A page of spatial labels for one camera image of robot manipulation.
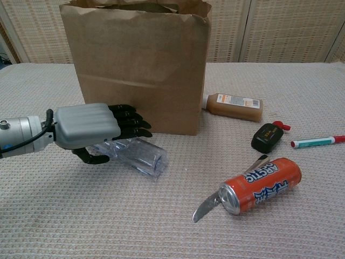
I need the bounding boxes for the black bottle with red cap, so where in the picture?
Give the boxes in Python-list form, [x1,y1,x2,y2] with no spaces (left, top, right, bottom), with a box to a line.
[251,120,292,154]

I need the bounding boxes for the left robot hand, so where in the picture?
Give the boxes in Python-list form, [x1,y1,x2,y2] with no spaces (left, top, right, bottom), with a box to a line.
[53,103,153,165]

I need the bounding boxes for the metal knife with wooden handle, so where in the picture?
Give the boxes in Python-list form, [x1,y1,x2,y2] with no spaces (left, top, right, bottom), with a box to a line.
[192,154,270,223]

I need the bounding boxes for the beige woven tablecloth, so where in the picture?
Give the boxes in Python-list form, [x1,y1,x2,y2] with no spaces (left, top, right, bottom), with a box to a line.
[0,62,345,259]

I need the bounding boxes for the beige woven folding screen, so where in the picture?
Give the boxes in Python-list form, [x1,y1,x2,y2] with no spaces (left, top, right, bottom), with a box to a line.
[0,0,345,64]

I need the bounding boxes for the orange soda can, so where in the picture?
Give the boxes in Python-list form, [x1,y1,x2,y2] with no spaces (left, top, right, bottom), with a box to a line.
[218,158,302,216]

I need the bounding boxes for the teal marker with red cap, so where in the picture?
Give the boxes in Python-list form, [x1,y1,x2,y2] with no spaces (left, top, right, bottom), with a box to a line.
[290,134,345,149]

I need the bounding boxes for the brown paper bag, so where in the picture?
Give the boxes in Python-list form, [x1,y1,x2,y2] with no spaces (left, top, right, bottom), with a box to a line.
[59,0,212,135]

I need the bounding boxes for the brown juice bottle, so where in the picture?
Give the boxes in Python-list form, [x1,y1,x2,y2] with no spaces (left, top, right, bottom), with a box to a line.
[201,93,264,122]

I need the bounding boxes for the transparent water bottle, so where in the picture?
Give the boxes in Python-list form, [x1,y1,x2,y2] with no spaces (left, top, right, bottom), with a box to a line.
[91,136,168,179]

